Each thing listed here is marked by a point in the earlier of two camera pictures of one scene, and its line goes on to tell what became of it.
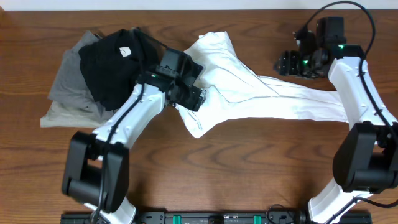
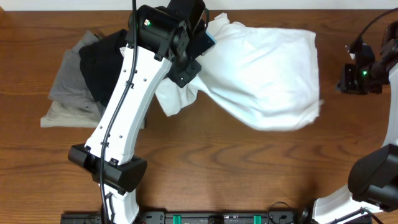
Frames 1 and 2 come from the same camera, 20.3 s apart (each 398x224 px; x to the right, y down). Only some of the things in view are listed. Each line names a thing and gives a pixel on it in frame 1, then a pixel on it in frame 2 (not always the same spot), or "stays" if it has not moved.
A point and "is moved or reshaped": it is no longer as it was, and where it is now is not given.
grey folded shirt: [70, 86] stays
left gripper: [195, 99] -> [191, 66]
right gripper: [287, 60] -> [347, 84]
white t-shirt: [231, 87] is moved or reshaped
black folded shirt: [113, 64] stays
